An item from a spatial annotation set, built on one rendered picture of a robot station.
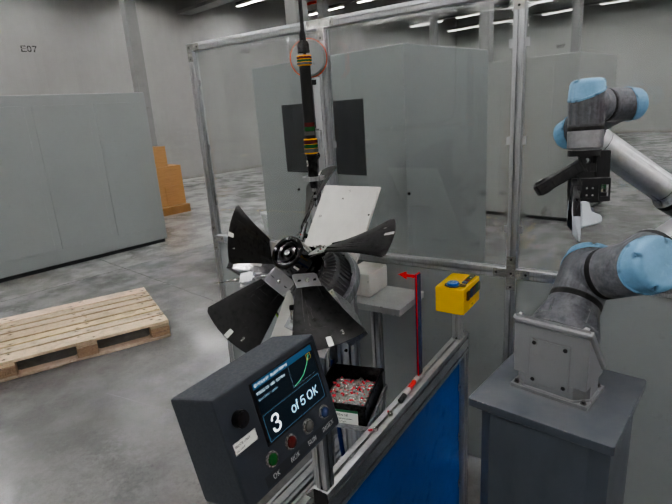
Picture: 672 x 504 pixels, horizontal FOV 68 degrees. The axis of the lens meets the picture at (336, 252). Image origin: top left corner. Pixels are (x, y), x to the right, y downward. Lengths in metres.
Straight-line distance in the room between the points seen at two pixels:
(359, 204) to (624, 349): 1.13
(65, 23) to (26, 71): 1.51
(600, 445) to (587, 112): 0.69
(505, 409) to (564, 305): 0.26
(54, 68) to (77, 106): 7.09
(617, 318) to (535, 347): 0.93
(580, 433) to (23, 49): 13.57
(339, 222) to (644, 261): 1.15
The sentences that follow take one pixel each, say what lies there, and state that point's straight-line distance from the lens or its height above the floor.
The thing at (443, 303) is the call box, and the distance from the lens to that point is 1.72.
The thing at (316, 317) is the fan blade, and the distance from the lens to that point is 1.54.
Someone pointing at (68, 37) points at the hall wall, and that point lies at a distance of 14.34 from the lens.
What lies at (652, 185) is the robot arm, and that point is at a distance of 1.52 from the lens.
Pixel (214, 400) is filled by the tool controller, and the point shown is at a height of 1.25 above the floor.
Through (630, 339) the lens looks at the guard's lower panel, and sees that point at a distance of 2.16.
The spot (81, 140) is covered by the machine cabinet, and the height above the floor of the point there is 1.50.
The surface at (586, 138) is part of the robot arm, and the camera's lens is 1.25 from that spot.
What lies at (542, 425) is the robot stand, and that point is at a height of 1.00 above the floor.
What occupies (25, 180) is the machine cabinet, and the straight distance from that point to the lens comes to 6.83.
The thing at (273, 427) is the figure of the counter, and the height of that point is 1.16.
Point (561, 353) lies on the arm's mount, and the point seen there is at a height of 1.12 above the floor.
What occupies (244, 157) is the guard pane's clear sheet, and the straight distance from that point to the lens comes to 2.76.
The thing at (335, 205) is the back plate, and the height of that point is 1.29.
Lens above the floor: 1.66
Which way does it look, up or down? 16 degrees down
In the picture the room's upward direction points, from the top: 4 degrees counter-clockwise
